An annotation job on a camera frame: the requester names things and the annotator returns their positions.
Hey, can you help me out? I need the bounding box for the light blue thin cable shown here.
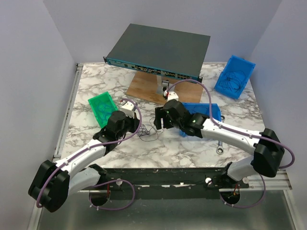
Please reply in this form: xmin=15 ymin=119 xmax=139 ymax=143
xmin=94 ymin=100 xmax=116 ymax=120
xmin=95 ymin=103 xmax=113 ymax=123

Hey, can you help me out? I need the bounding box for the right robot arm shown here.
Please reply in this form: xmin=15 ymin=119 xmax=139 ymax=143
xmin=154 ymin=99 xmax=284 ymax=188

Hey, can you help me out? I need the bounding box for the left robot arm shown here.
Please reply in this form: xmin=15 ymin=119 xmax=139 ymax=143
xmin=28 ymin=111 xmax=142 ymax=212

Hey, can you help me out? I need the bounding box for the near blue plastic bin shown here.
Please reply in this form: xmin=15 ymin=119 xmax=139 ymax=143
xmin=179 ymin=103 xmax=210 ymax=138

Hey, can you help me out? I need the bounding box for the blue plastic bin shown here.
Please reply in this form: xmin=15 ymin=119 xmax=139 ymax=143
xmin=179 ymin=103 xmax=210 ymax=138
xmin=214 ymin=55 xmax=256 ymax=99

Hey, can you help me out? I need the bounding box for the green plastic bin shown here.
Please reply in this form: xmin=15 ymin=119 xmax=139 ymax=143
xmin=88 ymin=92 xmax=118 ymax=128

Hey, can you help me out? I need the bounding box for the brown wooden board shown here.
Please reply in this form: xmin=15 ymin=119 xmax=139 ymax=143
xmin=126 ymin=71 xmax=203 ymax=104

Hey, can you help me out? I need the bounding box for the silver ratchet wrench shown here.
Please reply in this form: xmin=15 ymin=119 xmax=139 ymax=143
xmin=216 ymin=115 xmax=225 ymax=155

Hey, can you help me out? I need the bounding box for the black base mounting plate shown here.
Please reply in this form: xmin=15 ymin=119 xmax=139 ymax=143
xmin=78 ymin=167 xmax=249 ymax=201

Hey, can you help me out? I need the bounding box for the far blue plastic bin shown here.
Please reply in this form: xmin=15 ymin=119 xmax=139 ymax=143
xmin=214 ymin=55 xmax=256 ymax=99

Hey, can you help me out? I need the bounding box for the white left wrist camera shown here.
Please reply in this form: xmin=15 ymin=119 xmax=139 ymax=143
xmin=119 ymin=101 xmax=136 ymax=118

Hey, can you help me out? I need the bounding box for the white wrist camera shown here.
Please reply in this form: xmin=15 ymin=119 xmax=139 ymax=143
xmin=163 ymin=90 xmax=179 ymax=101
xmin=119 ymin=101 xmax=136 ymax=118

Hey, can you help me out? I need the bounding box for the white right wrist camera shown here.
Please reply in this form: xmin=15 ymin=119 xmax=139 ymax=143
xmin=163 ymin=90 xmax=179 ymax=101

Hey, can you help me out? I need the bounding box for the grey metal bracket fixture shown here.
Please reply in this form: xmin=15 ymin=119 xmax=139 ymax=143
xmin=156 ymin=75 xmax=174 ymax=99

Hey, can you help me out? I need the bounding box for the grey network switch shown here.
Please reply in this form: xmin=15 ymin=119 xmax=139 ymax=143
xmin=104 ymin=23 xmax=210 ymax=81

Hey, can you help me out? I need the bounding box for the aluminium frame rail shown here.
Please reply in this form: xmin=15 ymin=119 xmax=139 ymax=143
xmin=26 ymin=62 xmax=295 ymax=230

